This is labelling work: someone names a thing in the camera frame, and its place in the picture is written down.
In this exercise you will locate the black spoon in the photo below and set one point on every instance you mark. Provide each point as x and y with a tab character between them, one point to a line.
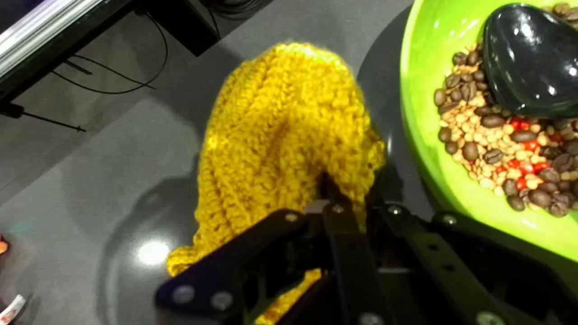
531	61

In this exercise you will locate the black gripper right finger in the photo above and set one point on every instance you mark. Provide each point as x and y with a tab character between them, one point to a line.
466	273

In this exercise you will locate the coffee beans mix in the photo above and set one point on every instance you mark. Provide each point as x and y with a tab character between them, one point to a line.
529	161

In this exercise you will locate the yellow knitted hat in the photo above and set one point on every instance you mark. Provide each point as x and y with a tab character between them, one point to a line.
282	121

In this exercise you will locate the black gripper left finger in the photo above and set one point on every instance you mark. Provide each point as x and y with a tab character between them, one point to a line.
237	282

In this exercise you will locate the green bowl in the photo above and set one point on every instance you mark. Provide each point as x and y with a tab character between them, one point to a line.
433	31

